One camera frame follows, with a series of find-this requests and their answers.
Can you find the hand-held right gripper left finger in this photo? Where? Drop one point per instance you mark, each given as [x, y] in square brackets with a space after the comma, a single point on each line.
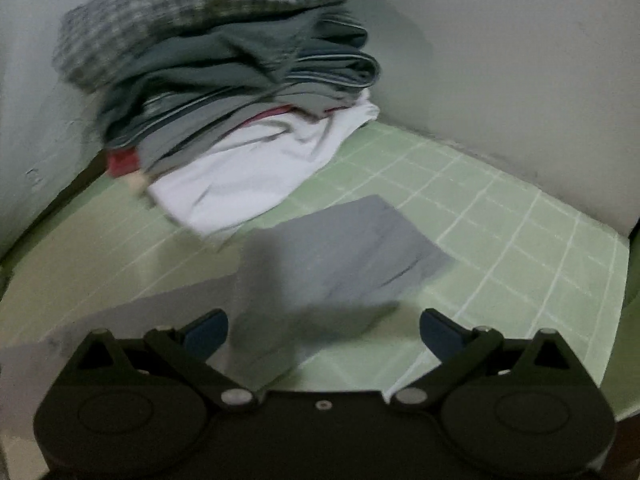
[205, 332]

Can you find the folded red garment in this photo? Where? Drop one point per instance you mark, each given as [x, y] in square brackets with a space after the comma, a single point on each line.
[122, 162]

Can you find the folded grey striped garment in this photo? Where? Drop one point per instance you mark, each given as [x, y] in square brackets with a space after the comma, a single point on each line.
[225, 110]

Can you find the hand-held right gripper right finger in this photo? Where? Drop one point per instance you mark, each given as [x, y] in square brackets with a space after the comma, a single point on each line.
[440, 335]

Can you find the folded white garment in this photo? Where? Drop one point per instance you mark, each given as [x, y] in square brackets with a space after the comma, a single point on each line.
[240, 175]

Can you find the green checked bed sheet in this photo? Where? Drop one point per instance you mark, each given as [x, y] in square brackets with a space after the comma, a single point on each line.
[500, 260]

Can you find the folded dark green garment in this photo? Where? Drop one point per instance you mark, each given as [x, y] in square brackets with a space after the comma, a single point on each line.
[210, 60]

